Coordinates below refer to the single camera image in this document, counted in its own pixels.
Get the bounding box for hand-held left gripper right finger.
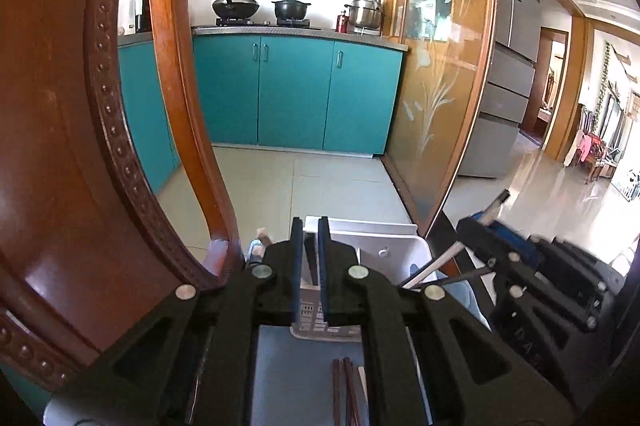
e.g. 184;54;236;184
317;216;587;426

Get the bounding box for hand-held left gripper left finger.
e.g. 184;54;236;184
45;216;305;426

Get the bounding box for carved wooden chair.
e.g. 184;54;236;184
0;0;248;407

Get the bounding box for wood framed glass door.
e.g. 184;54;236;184
380;0;501;238

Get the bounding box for stainless steel pot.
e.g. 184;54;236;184
344;0;386;29

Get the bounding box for beige chopstick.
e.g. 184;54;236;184
400;189;512;291

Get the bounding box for black cooking pot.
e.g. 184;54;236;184
271;0;312;22

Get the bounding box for teal base cabinet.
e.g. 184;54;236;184
117;34;182;196
192;26;408;156

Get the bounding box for black wok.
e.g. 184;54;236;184
211;0;261;20

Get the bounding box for white plastic utensil basket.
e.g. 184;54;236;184
290;215;432;343

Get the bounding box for silver refrigerator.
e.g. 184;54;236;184
457;0;544;180

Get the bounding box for pile of chopsticks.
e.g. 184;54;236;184
331;357;370;426

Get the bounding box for white appliance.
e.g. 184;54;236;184
120;0;147;35

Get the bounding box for gas stove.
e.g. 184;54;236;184
215;17;323;30

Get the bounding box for dark brown chopstick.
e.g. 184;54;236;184
434;266;499;283

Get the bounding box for brown wooden door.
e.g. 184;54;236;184
520;27;570;150

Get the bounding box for green vine garland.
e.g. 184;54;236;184
592;41;622;108

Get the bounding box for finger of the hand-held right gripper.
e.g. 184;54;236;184
457;216;601;332
490;220;626;294

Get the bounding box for dark wooden dining chairs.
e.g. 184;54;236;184
565;104;622;185

